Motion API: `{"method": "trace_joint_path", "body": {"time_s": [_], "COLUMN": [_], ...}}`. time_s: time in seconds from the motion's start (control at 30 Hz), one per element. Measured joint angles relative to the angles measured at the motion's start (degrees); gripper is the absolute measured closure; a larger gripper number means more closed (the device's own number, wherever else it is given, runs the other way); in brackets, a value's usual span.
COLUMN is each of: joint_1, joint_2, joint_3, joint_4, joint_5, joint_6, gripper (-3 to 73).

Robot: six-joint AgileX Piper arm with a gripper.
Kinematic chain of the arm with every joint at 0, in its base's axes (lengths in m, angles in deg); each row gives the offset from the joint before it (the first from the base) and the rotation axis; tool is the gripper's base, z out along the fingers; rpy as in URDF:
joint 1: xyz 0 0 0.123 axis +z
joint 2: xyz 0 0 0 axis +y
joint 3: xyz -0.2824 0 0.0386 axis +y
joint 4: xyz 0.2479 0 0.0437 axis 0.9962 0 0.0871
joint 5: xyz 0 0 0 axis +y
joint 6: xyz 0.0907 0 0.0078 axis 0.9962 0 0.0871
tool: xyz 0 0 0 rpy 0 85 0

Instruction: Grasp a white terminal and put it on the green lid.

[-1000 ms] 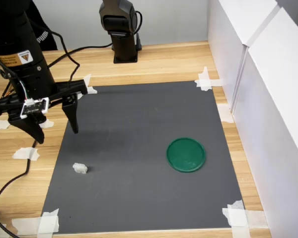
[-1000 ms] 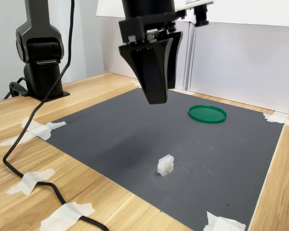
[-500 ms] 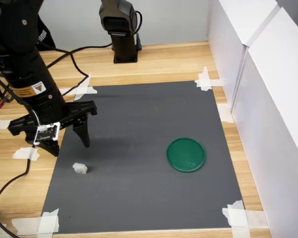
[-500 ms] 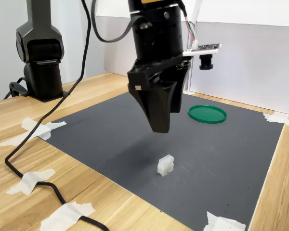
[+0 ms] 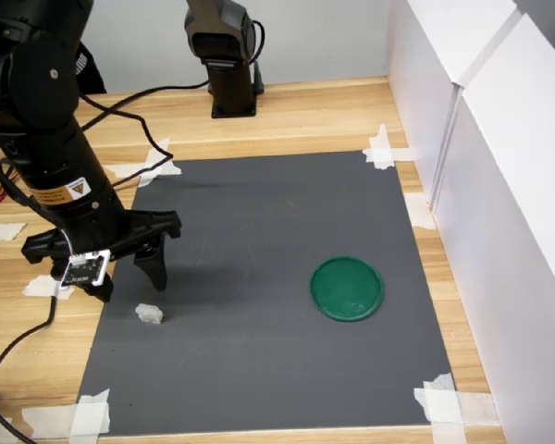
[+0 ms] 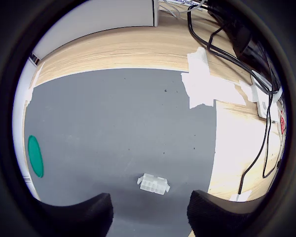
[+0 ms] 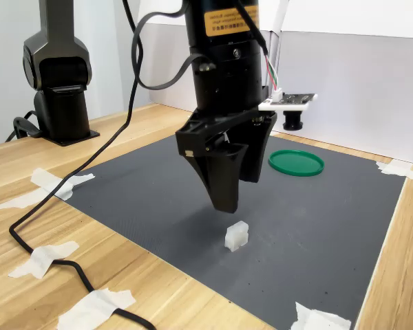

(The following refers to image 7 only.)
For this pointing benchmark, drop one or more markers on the small white plastic terminal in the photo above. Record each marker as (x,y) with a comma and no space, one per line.
(236,237)

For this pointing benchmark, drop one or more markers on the round green lid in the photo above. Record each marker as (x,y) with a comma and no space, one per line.
(296,163)

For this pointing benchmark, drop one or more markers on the dark grey mat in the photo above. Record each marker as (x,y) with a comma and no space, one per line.
(158,206)

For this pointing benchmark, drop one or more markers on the white tape piece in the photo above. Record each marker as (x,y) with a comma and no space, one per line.
(395,168)
(93,307)
(316,319)
(41,259)
(60,187)

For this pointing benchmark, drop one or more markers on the small camera with circuit board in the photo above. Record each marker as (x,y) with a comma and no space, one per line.
(292,103)

